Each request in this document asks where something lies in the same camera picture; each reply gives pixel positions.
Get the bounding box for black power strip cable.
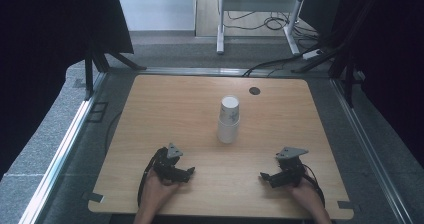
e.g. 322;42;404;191
242;54;305;78

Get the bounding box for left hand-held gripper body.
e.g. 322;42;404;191
152;142;188;186

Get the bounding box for white power strip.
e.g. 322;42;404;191
301;49;324;61

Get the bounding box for thin black floor cable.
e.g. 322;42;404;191
104;111;123;156

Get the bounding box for person's left hand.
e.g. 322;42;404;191
141;168;183;216

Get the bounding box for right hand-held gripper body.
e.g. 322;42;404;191
275;146;310;187

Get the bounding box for black tripod stand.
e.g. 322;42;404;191
83;45;148;102
291;23;366;109

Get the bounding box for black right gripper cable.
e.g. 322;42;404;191
299;163;326;208

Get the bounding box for person's right hand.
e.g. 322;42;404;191
285;178;324;216

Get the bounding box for black floor cables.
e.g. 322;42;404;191
222;0;321;42

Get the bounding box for black tape square outline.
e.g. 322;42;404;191
86;100;109;124

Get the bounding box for aluminium floor rail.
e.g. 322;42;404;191
141;66;254;78
329;78;416;224
18;71;108;224

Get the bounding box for black tape piece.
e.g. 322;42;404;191
81;191;105;204
336;200;355;211

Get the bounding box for white metal stand frame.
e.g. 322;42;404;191
215;0;310;56

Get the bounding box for black curtain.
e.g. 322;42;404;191
0;0;135;182
298;0;424;168

